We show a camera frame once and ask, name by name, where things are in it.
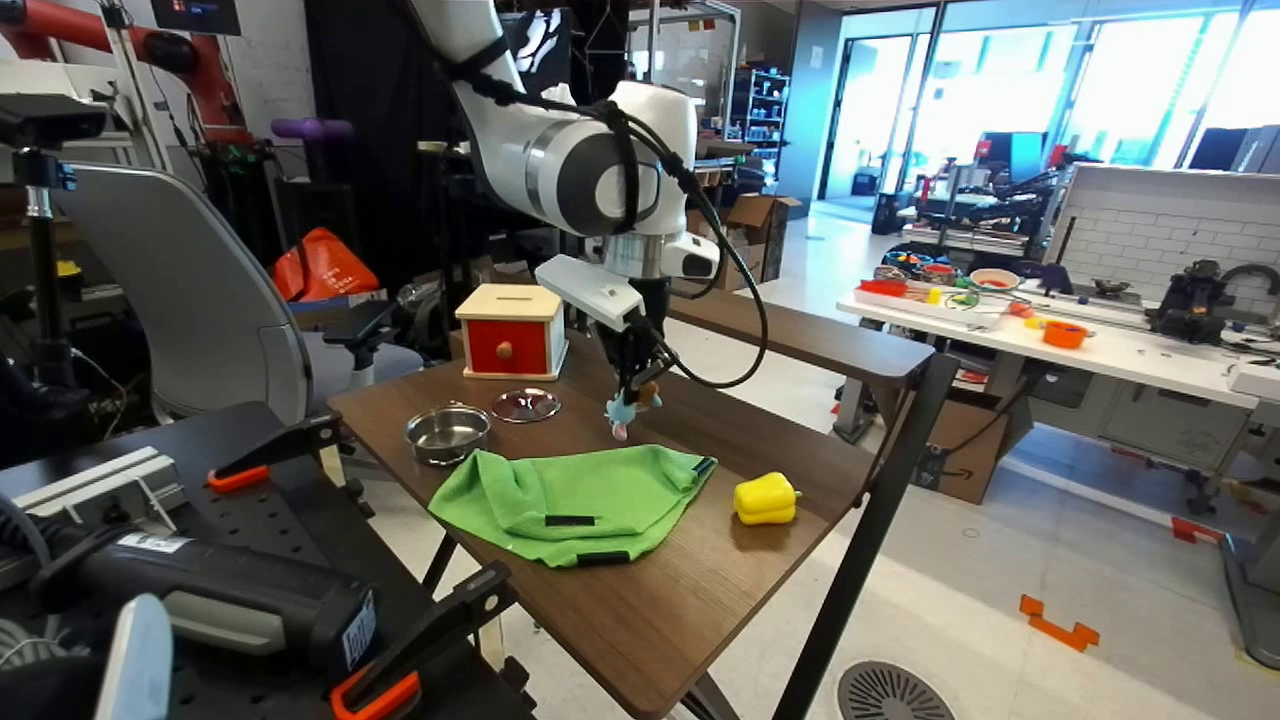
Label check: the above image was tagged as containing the wooden box with red drawer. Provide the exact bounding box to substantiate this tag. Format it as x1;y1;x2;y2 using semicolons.
454;282;570;383

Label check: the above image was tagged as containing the black coffee machine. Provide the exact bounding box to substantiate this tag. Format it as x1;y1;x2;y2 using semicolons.
1148;258;1280;347

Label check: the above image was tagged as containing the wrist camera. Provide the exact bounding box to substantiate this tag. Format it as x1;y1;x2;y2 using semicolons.
534;254;647;332

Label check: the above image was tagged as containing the camera on tripod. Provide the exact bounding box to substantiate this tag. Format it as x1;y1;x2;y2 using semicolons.
0;92;111;393

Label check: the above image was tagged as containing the purple padded bar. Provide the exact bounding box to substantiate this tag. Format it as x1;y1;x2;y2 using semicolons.
269;116;356;143

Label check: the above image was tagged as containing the grey office chair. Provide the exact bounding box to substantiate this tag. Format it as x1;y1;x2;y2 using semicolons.
48;163;426;429

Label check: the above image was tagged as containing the white tiled backsplash panel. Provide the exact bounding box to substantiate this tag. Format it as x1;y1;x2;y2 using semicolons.
1042;163;1280;323

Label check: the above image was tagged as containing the shelf with small items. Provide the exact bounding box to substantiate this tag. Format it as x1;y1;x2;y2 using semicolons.
728;66;793;186

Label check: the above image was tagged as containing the silver pot lid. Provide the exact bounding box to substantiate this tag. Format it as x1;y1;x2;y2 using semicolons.
490;387;563;425

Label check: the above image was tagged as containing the open cardboard box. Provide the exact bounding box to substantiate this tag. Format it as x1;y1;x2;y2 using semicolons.
690;193;803;291

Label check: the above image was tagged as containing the small blue plush toy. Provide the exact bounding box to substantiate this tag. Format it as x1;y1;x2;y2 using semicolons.
603;380;663;442

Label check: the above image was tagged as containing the small silver pot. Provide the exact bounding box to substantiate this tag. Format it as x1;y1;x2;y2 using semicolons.
404;402;493;468

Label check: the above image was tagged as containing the orange bag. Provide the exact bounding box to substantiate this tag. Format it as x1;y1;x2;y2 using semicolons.
271;227;383;304

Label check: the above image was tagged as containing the cardboard box on floor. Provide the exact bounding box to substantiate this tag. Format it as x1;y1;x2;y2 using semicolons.
912;388;1035;507

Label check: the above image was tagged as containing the green cloth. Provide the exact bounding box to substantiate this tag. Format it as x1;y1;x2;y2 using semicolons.
427;443;719;570

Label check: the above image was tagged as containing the white long table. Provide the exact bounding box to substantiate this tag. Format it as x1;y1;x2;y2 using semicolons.
836;280;1280;516

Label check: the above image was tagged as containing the brown table with black legs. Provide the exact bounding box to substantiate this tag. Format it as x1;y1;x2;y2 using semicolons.
664;288;963;720

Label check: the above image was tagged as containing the white plastic piece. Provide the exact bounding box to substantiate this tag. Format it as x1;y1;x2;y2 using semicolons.
93;593;175;720

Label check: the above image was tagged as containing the yellow toy bell pepper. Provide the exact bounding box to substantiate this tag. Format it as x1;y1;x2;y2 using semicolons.
732;471;802;528

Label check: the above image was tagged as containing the grey aluminium rail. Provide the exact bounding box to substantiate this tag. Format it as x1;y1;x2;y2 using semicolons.
8;444;189;543

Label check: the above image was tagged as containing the black clamp with orange handle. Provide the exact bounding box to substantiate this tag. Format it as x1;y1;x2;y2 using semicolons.
204;413;347;497
328;560;518;720

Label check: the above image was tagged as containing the monitor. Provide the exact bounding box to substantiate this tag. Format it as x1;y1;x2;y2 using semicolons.
1186;126;1253;173

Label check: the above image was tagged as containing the orange floor marker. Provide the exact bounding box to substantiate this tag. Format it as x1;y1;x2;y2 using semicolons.
1018;593;1102;654

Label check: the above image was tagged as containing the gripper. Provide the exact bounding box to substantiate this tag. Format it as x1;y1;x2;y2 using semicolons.
603;278;675;399

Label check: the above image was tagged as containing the black device with white labels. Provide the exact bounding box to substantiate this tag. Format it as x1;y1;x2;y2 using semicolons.
0;520;383;683

